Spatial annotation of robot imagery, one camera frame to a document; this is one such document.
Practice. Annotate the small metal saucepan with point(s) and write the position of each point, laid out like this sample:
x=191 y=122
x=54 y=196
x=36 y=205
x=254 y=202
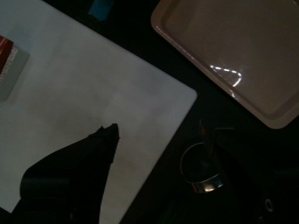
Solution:
x=209 y=186

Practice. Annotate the pink plastic tray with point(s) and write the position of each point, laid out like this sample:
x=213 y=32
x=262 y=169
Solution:
x=241 y=43

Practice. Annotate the white toy rice block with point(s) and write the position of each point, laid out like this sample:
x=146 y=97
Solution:
x=18 y=73

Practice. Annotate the white cutting board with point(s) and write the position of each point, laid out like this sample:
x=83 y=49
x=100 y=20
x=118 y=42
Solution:
x=98 y=73

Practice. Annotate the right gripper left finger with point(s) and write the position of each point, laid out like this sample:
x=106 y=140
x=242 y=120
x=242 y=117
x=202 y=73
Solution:
x=70 y=180

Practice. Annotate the red toy salmon slice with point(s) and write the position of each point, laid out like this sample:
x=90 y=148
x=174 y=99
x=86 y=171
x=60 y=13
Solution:
x=4 y=52

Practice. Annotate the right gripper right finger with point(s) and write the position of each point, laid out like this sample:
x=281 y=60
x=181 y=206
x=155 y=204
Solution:
x=265 y=192

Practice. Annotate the small blue toy piece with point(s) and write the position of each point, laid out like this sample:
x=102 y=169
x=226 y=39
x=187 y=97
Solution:
x=100 y=8

